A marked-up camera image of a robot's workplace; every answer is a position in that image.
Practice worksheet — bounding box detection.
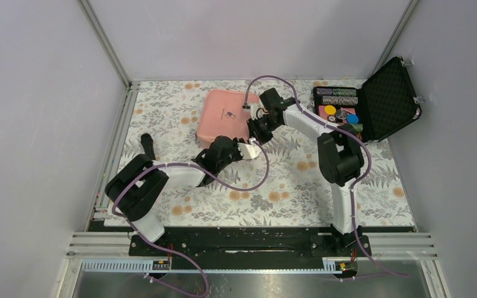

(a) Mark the pink medicine kit case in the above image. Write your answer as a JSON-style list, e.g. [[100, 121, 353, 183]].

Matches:
[[196, 89, 251, 149]]

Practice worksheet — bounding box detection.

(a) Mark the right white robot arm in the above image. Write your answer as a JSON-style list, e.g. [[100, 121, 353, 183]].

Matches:
[[243, 88, 365, 256]]

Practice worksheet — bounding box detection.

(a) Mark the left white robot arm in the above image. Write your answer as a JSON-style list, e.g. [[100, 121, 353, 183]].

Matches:
[[105, 133, 245, 255]]

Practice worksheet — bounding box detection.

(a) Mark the floral table mat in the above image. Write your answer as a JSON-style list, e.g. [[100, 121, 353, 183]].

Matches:
[[119, 79, 415, 227]]

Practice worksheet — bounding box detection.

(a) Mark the black thermometer orange tip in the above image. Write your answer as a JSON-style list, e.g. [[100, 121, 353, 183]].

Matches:
[[140, 133, 156, 160]]

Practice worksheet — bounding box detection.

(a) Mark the black poker chip case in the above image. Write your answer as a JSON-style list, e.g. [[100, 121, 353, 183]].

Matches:
[[311, 56, 422, 143]]

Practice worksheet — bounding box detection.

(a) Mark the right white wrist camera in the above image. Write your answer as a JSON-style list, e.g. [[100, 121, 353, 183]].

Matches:
[[243, 103, 268, 120]]

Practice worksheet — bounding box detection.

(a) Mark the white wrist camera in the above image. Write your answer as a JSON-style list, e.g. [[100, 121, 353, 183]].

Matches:
[[243, 103, 268, 120], [237, 142, 261, 160]]

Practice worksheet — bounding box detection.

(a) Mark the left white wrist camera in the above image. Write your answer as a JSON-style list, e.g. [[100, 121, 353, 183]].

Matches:
[[237, 142, 261, 160]]

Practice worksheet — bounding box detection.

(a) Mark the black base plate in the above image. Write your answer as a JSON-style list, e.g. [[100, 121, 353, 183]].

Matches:
[[128, 226, 373, 271]]

